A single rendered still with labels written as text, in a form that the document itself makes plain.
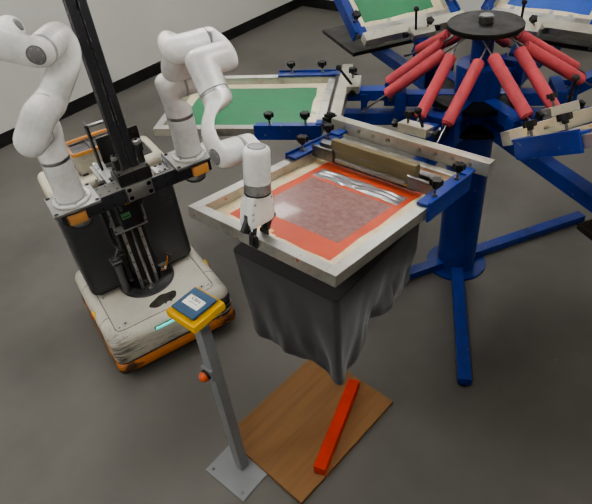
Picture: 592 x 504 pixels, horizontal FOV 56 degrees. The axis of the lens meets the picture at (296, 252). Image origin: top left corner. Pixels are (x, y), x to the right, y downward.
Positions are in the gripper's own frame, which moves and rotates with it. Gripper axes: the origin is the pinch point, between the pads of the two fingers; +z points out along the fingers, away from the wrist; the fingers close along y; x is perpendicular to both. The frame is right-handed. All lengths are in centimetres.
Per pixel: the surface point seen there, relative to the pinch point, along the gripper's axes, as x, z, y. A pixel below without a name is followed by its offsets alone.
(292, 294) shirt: 4.7, 24.3, -9.9
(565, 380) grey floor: 77, 97, -114
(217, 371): -10, 52, 12
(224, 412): -10, 74, 11
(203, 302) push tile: -9.2, 19.6, 15.4
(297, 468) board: 9, 112, -10
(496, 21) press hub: 4, -40, -140
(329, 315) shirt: 19.6, 25.2, -10.2
